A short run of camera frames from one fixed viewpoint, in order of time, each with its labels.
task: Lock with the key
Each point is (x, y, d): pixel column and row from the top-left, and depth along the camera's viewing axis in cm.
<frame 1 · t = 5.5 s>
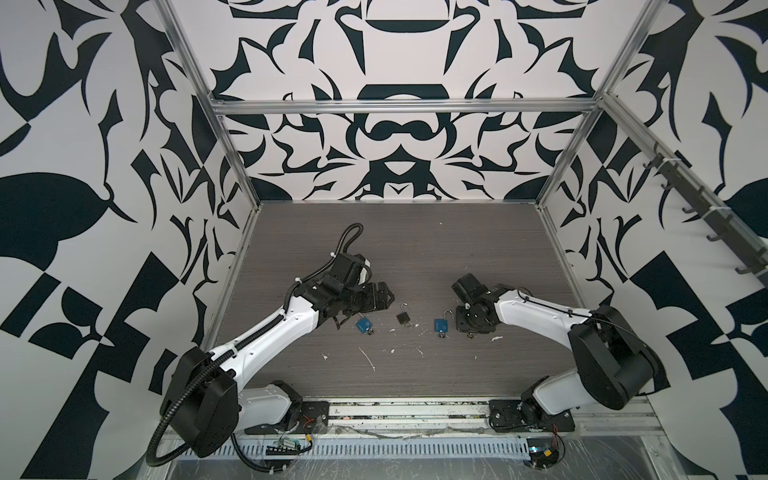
left hand: (385, 295, 80), fingers open
right hand: (465, 323, 90), fingers open
blue padlock left: (363, 324, 91), on the table
black padlock middle: (403, 317, 93), on the table
blue padlock right: (441, 324, 91), on the table

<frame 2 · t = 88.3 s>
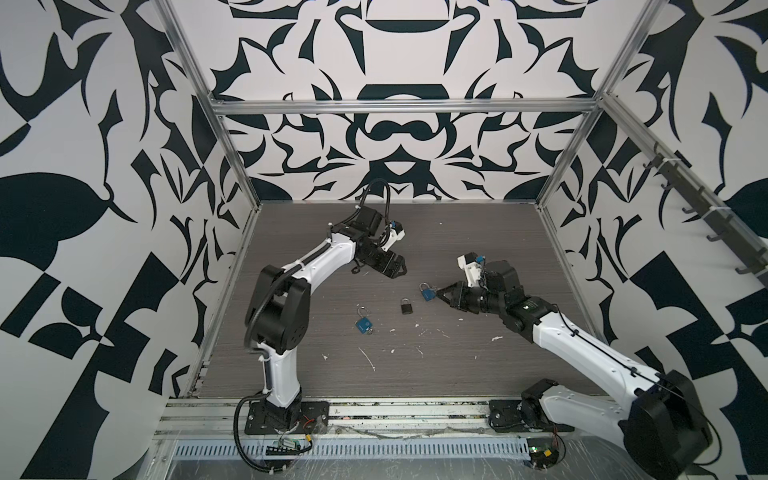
left hand: (396, 260, 90), fingers open
right hand: (437, 293, 78), fingers closed
blue padlock right: (424, 292, 98), on the table
the other named things where they were.

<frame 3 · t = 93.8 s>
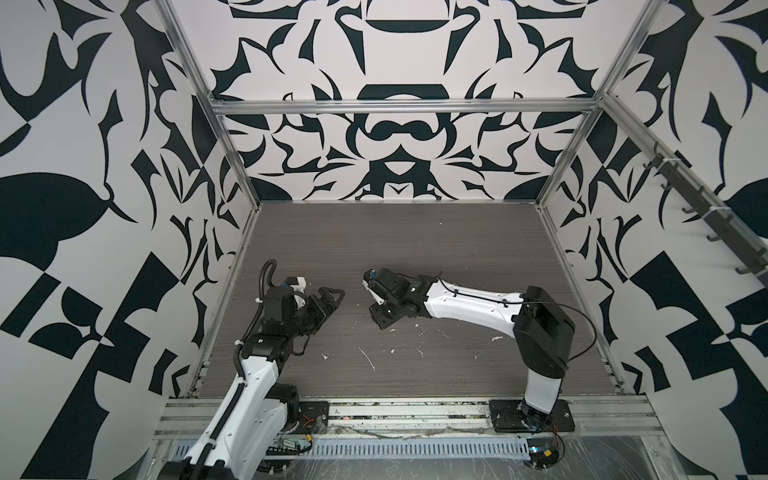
left hand: (338, 296, 80), fingers open
right hand: (375, 314, 84), fingers open
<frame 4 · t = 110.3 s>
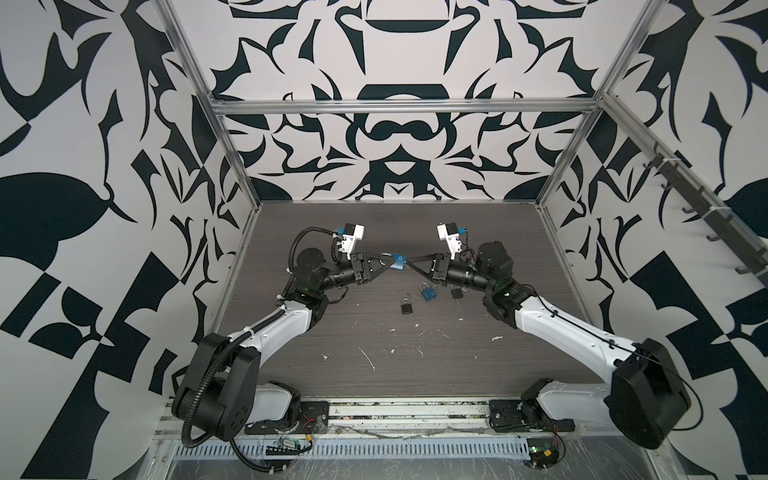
left hand: (396, 257, 69), fingers closed
right hand: (409, 265, 69), fingers closed
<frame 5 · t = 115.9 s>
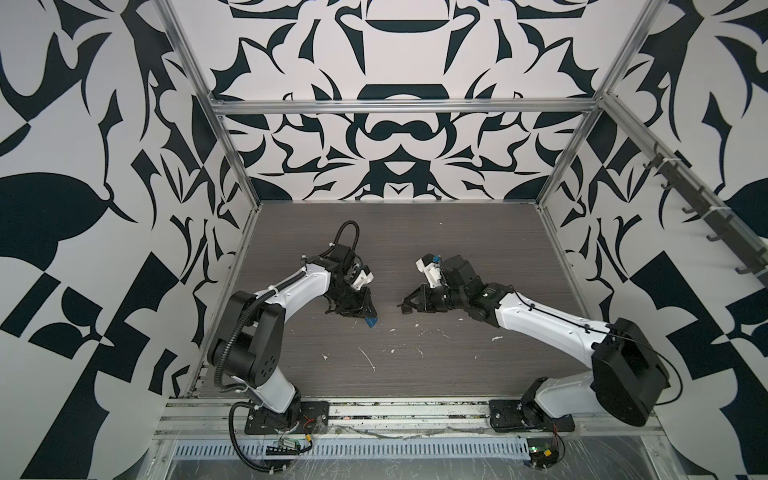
left hand: (374, 311, 85), fingers closed
right hand: (404, 300, 79), fingers closed
blue padlock left: (371, 321, 85), point 8 cm above the table
